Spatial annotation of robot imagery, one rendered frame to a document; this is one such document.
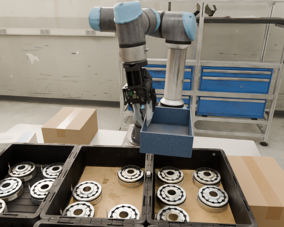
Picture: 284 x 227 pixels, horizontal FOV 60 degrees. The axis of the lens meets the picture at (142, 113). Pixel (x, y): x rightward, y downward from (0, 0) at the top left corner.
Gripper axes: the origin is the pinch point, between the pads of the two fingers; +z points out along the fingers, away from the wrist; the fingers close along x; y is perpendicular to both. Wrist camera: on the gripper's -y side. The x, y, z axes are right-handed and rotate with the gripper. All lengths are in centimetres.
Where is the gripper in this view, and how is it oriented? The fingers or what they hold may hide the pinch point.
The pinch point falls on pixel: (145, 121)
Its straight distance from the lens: 79.4
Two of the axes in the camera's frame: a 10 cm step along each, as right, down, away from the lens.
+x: 9.7, -0.5, -2.2
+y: -1.9, 4.0, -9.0
